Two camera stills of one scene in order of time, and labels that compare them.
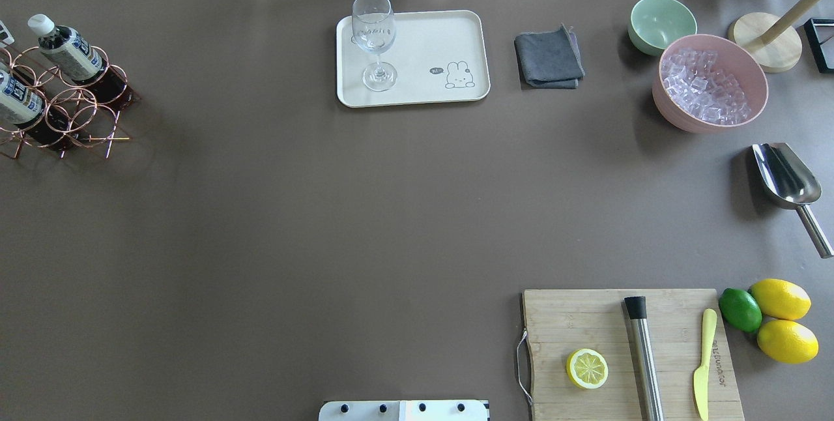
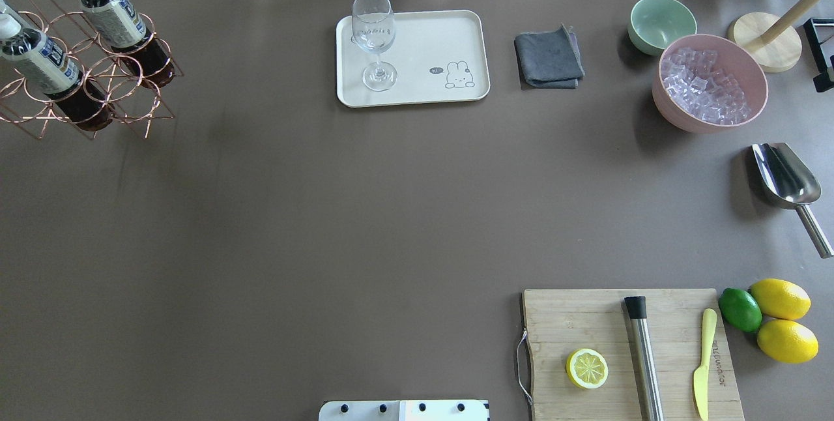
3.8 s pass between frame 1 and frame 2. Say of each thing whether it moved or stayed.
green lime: stayed
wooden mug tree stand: stayed
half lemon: stayed
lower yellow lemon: stayed
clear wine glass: stayed
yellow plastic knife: stayed
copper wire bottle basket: moved
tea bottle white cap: moved
